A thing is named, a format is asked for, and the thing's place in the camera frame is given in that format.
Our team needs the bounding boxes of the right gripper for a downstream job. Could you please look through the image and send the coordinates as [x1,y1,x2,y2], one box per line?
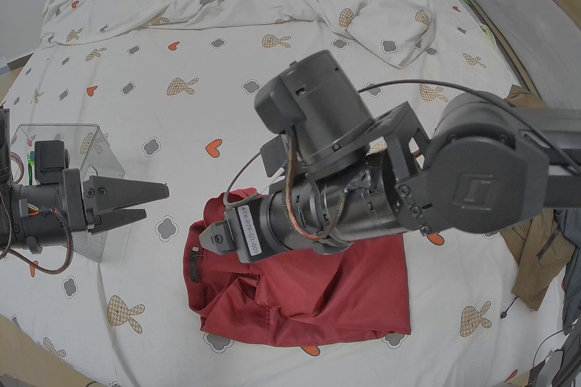
[198,179,327,264]

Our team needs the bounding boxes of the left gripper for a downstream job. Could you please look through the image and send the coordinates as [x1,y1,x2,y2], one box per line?
[11,167,170,250]

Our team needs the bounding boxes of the red shirt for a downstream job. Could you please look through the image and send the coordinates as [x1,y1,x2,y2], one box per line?
[184,188,413,349]

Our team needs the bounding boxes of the clear plastic box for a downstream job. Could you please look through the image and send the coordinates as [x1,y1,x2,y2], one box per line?
[9,122,126,264]

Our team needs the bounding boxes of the brown jacket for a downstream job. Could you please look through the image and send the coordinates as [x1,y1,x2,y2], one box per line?
[499,83,576,319]

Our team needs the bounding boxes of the dark grey garment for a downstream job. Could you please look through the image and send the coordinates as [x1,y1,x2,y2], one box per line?
[560,208,581,331]

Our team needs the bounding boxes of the black cable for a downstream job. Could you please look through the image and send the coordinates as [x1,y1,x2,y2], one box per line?
[0,208,75,276]
[225,79,581,210]

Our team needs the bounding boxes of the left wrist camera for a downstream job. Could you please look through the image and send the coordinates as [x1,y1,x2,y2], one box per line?
[29,140,71,186]

